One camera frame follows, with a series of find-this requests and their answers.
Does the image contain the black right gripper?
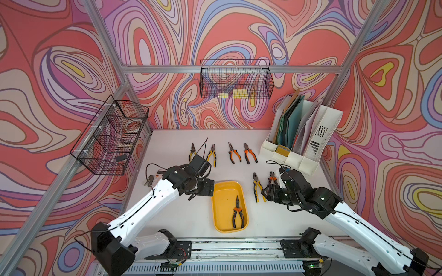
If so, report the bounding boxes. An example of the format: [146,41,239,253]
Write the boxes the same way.
[261,184,303,206]

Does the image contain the yellow black combination pliers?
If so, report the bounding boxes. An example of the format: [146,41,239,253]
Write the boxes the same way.
[253,172,263,202]

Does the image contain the orange black diagonal cutters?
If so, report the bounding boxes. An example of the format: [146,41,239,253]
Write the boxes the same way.
[268,171,279,186]

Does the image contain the small yellow black pliers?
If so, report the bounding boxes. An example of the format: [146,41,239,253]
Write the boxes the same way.
[188,143,196,162]

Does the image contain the yellow black long-nose pliers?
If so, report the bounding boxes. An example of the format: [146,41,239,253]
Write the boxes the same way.
[206,144,217,167]

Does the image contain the yellow plastic storage box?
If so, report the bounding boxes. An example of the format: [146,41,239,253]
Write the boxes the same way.
[212,181,249,233]

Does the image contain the orange black small pliers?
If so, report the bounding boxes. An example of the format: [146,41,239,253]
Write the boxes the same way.
[232,196,245,229]

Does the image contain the orange black combination pliers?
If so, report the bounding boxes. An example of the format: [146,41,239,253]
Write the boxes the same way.
[244,143,259,164]

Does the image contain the orange black needle-nose pliers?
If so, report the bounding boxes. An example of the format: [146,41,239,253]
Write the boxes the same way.
[228,142,242,164]

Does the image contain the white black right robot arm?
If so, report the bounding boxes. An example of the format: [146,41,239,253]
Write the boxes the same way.
[261,165,429,276]

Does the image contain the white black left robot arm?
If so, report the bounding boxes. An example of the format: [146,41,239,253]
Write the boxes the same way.
[90,155,215,276]

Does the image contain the white pocket calculator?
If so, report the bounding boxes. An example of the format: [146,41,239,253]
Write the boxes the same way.
[155,170,166,179]

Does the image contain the grey small clip object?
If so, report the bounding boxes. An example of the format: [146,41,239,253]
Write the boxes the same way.
[144,175,155,188]

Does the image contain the green file folder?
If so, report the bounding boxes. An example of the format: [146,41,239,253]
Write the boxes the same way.
[279,95,305,149]

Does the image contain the white desktop file organizer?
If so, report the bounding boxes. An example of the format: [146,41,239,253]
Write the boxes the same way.
[260,94,343,176]

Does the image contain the brown file folder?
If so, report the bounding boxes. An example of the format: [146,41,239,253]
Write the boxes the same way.
[283,89,300,113]

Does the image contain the yellow sticky note pad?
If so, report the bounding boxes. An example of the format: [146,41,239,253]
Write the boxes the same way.
[232,89,249,99]

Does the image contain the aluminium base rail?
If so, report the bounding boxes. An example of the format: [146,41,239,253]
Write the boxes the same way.
[117,236,381,276]

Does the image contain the black wire basket left wall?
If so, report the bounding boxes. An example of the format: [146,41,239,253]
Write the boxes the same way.
[70,95,149,175]

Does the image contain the black wire basket wall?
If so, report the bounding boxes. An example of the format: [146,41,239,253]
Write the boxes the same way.
[199,57,275,99]
[70,95,149,175]

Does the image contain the black wire basket back wall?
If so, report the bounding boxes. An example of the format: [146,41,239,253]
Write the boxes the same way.
[199,57,275,99]

